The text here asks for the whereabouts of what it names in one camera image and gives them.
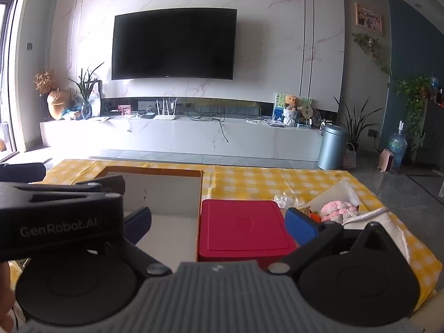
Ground dried flower bunch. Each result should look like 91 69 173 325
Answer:
34 69 56 97

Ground dark cabinet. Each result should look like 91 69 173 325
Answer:
414 97 444 170

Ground hanging pothos plant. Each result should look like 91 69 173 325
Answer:
352 33 392 77

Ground acorn-shaped vase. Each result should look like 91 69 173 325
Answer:
47 88 70 121

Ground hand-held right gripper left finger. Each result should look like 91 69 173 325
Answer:
121 206 173 278

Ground brown teddy bear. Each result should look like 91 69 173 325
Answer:
282 95 301 127

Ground woven basket planter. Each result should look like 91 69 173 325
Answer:
343 142 358 170

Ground white patterned vase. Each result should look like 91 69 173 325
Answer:
89 92 102 117

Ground glass balcony door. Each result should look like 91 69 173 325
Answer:
0 0 26 155

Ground silver trash can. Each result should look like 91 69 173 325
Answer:
317 123 349 170

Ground green plant in glass vase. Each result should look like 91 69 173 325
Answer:
67 62 105 120

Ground white router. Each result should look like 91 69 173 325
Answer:
153 99 178 121

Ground blue water jug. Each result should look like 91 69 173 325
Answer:
387 121 408 169

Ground long-leaf potted plant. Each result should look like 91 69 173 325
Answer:
334 96 379 146

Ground round hand fan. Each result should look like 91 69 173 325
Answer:
300 106 318 125

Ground pink white knitted toy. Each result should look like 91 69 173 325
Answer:
319 201 359 223

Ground trailing ivy plant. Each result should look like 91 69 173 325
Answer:
388 74 434 153

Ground framed wall picture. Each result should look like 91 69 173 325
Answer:
355 2 384 37

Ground white paper sheet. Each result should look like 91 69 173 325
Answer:
303 180 362 212

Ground dark blue cushion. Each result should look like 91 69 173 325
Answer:
0 162 47 183

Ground yellow checked tablecloth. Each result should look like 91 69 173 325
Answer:
9 159 443 320

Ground black wall television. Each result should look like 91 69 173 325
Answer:
111 7 238 81

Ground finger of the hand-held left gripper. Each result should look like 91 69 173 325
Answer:
0 175 126 203

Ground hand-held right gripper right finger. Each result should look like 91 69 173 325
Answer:
267 207 394 275

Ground white paper towel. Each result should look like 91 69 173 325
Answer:
342 206 412 264

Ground black cable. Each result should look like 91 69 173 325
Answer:
187 107 229 143

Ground orange cardboard box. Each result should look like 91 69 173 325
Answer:
100 166 205 262

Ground white marble television console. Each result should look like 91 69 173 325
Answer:
39 113 325 162

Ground clear plastic wrapper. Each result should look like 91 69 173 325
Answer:
273 193 306 209

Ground pink space heater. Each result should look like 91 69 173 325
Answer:
380 148 398 173

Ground red lidded box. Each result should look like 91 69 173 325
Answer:
198 199 299 262

